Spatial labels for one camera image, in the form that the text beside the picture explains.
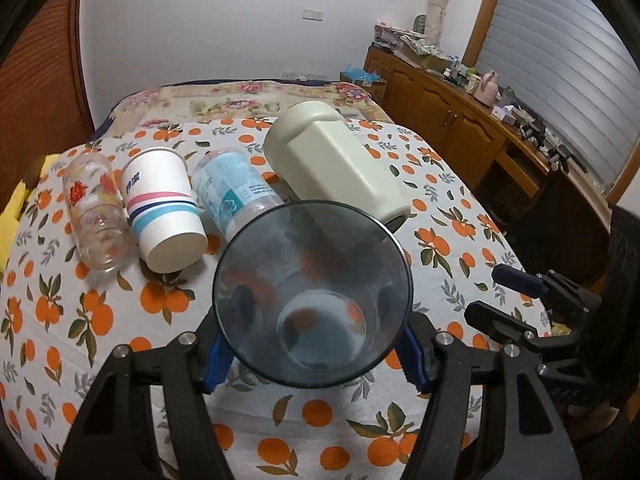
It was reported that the blue translucent plastic cup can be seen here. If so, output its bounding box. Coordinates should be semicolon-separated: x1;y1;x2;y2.
212;200;413;389

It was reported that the printed clear glass cup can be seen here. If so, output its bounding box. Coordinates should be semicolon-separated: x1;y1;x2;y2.
63;152;134;271

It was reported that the cream ceramic faceted cup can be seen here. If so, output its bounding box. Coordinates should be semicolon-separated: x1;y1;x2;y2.
262;101;411;232

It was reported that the white striped paper cup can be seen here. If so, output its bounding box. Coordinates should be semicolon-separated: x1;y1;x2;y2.
120;148;208;274

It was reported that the clear plastic labelled cup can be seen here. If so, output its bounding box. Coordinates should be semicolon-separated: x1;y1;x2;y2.
192;148;283;240

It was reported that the wooden sideboard cabinet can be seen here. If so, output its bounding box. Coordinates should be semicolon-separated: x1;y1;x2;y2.
363;47;608;287

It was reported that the orange print white cloth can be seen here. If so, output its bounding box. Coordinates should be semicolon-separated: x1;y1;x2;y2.
1;119;551;479

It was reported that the pink tissue box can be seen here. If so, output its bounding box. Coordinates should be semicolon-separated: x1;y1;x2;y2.
491;106;515;126

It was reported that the green bottle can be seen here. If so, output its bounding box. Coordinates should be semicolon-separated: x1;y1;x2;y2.
501;87;515;106

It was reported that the pink thermos jug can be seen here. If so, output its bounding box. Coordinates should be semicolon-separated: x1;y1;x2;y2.
473;70;500;107

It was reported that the yellow cloth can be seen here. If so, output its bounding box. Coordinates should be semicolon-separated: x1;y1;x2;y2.
0;154;58;273

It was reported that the grey window blind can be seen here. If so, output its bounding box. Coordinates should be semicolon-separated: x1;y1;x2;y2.
476;0;639;186

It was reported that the cardboard box of clutter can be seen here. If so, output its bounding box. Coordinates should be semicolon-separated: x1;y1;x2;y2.
399;35;454;73

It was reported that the box with blue bag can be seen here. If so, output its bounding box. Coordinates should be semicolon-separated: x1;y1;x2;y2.
340;65;387;102

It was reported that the small desk fan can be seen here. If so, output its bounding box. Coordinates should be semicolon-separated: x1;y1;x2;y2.
412;14;426;35

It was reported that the brown louvered wardrobe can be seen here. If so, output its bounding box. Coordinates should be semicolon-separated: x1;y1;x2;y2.
1;0;94;204

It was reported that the floral bed blanket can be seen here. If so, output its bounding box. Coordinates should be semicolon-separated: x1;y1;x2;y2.
92;79;392;140

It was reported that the white wall switch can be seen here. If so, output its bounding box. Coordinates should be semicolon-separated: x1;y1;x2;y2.
303;9;324;22

